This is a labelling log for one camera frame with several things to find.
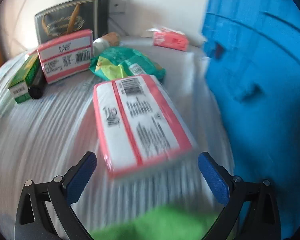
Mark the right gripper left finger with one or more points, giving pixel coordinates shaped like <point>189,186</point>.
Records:
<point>33,220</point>

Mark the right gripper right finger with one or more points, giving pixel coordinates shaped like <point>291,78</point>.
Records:
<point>262,220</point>

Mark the pink white tissue pack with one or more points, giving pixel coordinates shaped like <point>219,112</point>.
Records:
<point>138,126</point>

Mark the grey bottle tan label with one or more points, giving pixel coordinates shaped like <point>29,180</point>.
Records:
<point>106,41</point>

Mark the green cardboard box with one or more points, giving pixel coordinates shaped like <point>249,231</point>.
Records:
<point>24,77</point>

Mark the white striped bed sheet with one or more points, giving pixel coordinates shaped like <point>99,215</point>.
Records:
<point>40,139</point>

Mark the black cylinder object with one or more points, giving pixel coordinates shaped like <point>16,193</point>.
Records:
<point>36,88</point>

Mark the pink tissue pack standing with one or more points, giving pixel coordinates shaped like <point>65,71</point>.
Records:
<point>66,55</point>

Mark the green snack bag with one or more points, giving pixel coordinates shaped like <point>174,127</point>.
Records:
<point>119,62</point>

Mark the blue fabric storage bin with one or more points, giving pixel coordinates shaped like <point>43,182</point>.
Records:
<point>254,74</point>

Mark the small pink tissue packet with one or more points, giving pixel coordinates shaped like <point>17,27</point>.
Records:
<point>169,38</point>

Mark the black gift bag gold handle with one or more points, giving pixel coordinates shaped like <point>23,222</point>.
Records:
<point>72,16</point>

